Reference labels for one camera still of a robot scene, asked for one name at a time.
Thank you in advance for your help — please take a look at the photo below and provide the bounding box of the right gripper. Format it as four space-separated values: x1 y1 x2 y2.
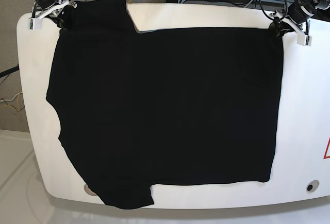
32 0 77 30

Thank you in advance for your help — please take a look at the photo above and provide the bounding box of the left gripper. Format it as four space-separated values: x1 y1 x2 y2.
268 1 316 37

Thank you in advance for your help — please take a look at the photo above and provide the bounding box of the black T-shirt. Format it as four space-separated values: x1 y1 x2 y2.
46 0 284 210

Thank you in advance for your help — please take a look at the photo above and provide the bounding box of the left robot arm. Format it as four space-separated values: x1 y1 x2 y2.
259 0 329 46

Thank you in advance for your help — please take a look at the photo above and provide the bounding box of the red triangle warning sticker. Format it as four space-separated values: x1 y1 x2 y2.
323 139 330 159

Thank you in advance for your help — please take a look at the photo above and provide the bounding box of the round table grommet right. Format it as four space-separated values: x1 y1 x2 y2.
306 180 320 193

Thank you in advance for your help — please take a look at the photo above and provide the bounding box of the round table grommet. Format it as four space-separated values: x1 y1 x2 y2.
306 180 320 193
84 184 97 196

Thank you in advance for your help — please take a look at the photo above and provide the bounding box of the round table grommet left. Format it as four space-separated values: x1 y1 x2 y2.
84 184 97 196

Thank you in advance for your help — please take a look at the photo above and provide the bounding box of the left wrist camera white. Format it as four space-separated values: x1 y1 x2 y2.
297 34 312 46

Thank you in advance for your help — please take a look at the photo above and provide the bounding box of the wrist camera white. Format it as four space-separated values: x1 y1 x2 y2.
27 18 42 30
297 34 312 46

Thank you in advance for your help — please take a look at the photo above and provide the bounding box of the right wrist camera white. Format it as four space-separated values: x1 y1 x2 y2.
27 18 42 30

